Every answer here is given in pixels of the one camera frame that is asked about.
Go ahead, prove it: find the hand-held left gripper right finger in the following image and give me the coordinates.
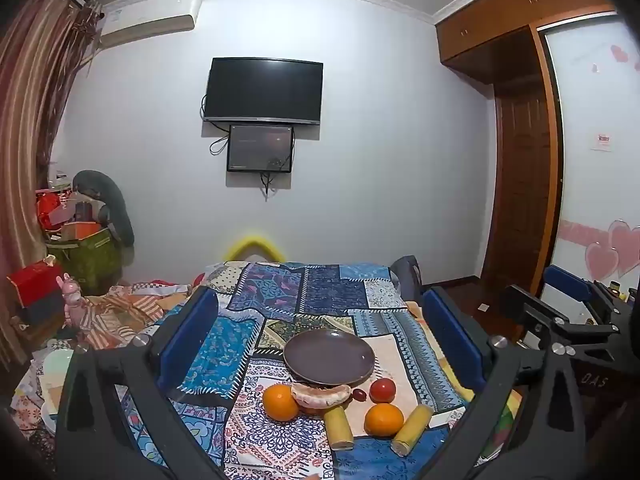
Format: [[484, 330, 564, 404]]
[[422, 285, 587, 480]]

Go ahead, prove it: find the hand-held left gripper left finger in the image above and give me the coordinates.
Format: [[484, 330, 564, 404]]
[[54, 286, 233, 480]]

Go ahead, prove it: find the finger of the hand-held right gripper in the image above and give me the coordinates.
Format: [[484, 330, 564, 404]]
[[504, 284, 623, 356], [543, 264, 628, 311]]

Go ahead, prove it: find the red tomato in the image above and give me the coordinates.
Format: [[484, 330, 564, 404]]
[[369, 377, 397, 404]]

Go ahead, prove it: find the yellow corn cob piece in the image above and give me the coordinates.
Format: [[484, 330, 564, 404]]
[[324, 406, 355, 450], [391, 405, 434, 457]]

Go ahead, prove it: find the orange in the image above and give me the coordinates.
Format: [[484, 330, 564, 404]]
[[262, 384, 300, 422], [364, 403, 405, 437]]

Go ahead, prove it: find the dark purple plate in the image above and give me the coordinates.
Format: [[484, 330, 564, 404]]
[[283, 328, 376, 387]]

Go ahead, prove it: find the peeled pomelo segment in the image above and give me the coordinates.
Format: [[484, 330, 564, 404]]
[[291, 382, 352, 409]]

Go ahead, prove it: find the orange striped cloth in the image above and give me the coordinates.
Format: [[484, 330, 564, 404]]
[[80, 282, 193, 351]]

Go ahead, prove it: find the dark grey rounded object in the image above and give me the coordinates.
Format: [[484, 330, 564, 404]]
[[389, 255, 426, 302]]

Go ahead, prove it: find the brown wooden door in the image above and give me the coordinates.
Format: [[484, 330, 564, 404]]
[[480, 85, 558, 286]]

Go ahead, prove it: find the white heart-print wardrobe door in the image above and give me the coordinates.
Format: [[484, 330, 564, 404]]
[[542, 12, 640, 321]]

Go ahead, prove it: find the pink llama toy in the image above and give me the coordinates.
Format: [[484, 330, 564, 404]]
[[56, 273, 87, 331]]

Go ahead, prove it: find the green storage box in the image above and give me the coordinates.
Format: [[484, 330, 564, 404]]
[[46, 227, 123, 296]]

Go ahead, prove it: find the pale green dish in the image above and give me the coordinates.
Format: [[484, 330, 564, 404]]
[[41, 348, 76, 386]]

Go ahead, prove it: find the blue patchwork blanket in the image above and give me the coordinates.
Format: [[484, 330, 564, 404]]
[[115, 260, 506, 480]]

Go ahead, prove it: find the orange cardboard box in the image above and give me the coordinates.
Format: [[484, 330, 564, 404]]
[[60, 221, 103, 241]]

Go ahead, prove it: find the grey bolster pillow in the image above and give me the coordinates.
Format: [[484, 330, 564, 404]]
[[72, 170, 136, 248]]

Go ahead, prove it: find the red box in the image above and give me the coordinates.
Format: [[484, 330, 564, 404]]
[[7, 261, 65, 308]]

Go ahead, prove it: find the wooden overhead cabinet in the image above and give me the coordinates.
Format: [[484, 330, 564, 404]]
[[434, 0, 621, 86]]

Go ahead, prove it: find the brown striped curtain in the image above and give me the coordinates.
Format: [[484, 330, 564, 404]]
[[0, 0, 103, 366]]

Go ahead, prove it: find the white air conditioner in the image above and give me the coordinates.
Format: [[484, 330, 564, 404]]
[[96, 0, 202, 51]]

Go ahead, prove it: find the yellow foam ring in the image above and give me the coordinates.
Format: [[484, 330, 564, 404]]
[[224, 234, 286, 264]]

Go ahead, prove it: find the black monitor cable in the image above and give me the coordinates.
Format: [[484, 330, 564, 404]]
[[209, 132, 279, 197]]

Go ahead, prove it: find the small black wall monitor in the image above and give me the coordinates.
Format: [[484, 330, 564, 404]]
[[226, 123, 295, 173]]

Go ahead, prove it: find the black wall television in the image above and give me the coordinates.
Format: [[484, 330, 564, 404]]
[[202, 57, 324, 126]]

